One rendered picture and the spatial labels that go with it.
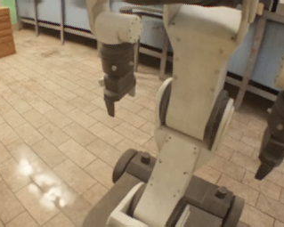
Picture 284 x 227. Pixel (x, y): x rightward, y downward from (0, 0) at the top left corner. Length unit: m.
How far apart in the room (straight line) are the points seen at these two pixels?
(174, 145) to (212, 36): 0.32
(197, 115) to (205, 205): 0.47
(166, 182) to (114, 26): 0.44
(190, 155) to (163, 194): 0.14
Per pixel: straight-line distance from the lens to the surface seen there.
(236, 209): 0.92
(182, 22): 0.44
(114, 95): 0.58
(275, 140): 0.49
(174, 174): 0.62
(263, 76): 1.84
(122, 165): 0.97
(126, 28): 0.48
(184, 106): 0.51
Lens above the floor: 0.90
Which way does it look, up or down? 34 degrees down
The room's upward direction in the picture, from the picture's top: 5 degrees clockwise
